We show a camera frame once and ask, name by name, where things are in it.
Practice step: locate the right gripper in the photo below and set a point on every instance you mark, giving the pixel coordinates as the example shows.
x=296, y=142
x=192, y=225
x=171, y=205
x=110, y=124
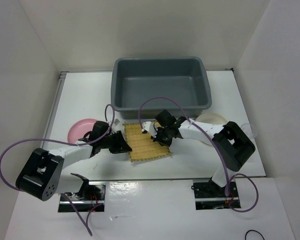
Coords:
x=167, y=143

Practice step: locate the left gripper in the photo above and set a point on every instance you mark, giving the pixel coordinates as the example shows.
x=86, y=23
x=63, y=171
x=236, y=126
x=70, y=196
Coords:
x=120, y=141

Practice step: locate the yellow bamboo mat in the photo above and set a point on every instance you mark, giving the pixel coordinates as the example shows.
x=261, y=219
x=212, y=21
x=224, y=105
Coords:
x=143, y=147

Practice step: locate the pink plate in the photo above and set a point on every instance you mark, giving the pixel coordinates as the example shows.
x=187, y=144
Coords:
x=79, y=129

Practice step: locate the cream plate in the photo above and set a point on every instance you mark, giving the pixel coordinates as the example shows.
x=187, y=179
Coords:
x=211, y=123

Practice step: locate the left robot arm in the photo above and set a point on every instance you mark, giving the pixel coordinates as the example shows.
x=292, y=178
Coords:
x=41, y=175

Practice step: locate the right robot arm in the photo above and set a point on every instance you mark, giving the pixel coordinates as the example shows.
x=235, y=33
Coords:
x=232, y=145

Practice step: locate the grey plastic bin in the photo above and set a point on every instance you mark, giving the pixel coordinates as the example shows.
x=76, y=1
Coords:
x=142, y=87

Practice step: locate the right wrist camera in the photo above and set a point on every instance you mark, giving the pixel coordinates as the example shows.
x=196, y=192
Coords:
x=148, y=127

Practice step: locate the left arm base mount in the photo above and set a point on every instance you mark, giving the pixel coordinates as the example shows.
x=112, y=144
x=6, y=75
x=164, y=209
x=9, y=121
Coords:
x=93, y=199

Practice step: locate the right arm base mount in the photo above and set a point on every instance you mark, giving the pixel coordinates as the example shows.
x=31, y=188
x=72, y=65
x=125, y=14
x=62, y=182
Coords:
x=209, y=196

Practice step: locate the aluminium table edge rail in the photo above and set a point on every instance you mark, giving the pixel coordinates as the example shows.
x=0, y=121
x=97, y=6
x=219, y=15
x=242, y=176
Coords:
x=54, y=106

